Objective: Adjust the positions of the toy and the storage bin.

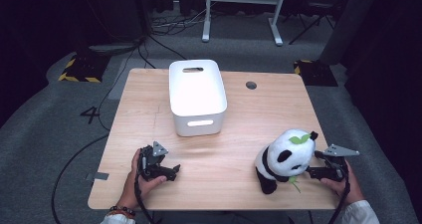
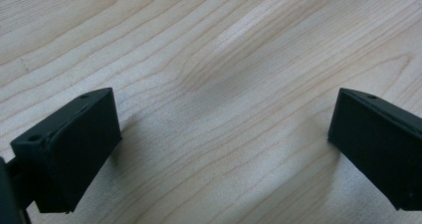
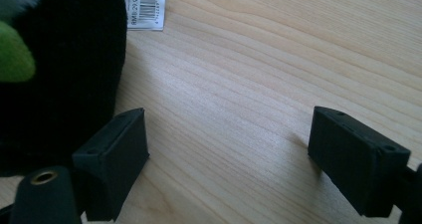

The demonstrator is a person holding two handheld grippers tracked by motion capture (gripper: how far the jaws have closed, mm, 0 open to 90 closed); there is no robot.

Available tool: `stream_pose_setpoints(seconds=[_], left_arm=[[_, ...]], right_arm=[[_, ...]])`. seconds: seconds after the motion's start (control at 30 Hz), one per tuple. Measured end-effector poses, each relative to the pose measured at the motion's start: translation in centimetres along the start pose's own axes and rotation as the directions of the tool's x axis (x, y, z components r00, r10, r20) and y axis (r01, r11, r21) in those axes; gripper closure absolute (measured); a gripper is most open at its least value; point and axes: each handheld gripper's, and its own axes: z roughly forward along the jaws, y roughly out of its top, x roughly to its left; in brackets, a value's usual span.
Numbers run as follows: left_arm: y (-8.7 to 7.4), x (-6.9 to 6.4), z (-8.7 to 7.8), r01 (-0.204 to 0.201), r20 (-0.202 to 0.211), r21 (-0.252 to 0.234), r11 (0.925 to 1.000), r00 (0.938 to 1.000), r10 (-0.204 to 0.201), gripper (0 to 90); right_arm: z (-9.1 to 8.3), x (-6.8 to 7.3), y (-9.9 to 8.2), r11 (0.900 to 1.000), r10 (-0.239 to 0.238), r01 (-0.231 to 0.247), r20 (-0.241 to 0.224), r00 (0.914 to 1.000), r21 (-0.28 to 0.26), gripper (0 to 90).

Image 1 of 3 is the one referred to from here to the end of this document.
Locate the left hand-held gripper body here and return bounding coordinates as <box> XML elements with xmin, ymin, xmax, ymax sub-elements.
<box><xmin>138</xmin><ymin>140</ymin><xmax>169</xmax><ymax>181</ymax></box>

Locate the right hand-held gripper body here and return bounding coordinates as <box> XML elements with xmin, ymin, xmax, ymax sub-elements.
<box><xmin>322</xmin><ymin>143</ymin><xmax>361</xmax><ymax>182</ymax></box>

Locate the panda plush toy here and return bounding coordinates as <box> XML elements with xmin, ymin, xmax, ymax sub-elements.
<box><xmin>254</xmin><ymin>127</ymin><xmax>319</xmax><ymax>195</ymax></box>

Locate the white plastic storage bin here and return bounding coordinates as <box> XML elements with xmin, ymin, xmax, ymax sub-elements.
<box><xmin>168</xmin><ymin>59</ymin><xmax>229</xmax><ymax>137</ymax></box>

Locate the person's right hand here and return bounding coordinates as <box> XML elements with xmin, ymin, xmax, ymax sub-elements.
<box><xmin>319</xmin><ymin>160</ymin><xmax>365</xmax><ymax>206</ymax></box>

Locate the person's left hand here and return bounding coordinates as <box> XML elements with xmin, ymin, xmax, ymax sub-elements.
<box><xmin>117</xmin><ymin>147</ymin><xmax>167</xmax><ymax>210</ymax></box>

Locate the grey tape strip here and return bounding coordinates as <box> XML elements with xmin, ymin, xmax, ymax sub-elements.
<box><xmin>85</xmin><ymin>171</ymin><xmax>110</xmax><ymax>182</ymax></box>

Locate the grey flat stand base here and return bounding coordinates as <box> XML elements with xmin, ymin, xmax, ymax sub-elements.
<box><xmin>88</xmin><ymin>41</ymin><xmax>145</xmax><ymax>57</ymax></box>

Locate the black tripod stand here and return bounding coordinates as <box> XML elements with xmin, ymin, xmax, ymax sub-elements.
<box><xmin>288</xmin><ymin>0</ymin><xmax>336</xmax><ymax>46</ymax></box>

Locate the grey curtain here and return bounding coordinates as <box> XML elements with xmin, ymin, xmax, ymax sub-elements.
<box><xmin>317</xmin><ymin>0</ymin><xmax>381</xmax><ymax>66</ymax></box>

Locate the right hand-held gripper cable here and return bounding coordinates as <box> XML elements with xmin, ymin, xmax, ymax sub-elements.
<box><xmin>326</xmin><ymin>170</ymin><xmax>351</xmax><ymax>224</ymax></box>

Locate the hand-held gripper cable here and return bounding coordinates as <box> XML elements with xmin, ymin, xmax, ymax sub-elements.
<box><xmin>326</xmin><ymin>170</ymin><xmax>351</xmax><ymax>224</ymax></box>
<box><xmin>133</xmin><ymin>153</ymin><xmax>155</xmax><ymax>224</ymax></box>

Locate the left hand-held gripper cable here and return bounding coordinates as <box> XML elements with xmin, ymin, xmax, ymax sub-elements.
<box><xmin>133</xmin><ymin>153</ymin><xmax>155</xmax><ymax>224</ymax></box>

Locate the dark bead bracelet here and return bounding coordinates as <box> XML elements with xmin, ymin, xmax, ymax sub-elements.
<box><xmin>108</xmin><ymin>205</ymin><xmax>136</xmax><ymax>218</ymax></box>

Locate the black yellow striped base plate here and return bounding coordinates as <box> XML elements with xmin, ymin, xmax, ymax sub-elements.
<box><xmin>293</xmin><ymin>59</ymin><xmax>339</xmax><ymax>88</ymax></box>
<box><xmin>58</xmin><ymin>53</ymin><xmax>112</xmax><ymax>84</ymax></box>

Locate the thick black floor cable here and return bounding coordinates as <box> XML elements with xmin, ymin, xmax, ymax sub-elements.
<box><xmin>50</xmin><ymin>132</ymin><xmax>111</xmax><ymax>224</ymax></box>

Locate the thin black floor cable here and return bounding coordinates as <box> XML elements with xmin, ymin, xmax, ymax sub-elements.
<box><xmin>97</xmin><ymin>34</ymin><xmax>148</xmax><ymax>132</ymax></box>

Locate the bundle of floor cables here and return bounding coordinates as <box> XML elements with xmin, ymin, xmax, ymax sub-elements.
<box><xmin>150</xmin><ymin>9</ymin><xmax>208</xmax><ymax>37</ymax></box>

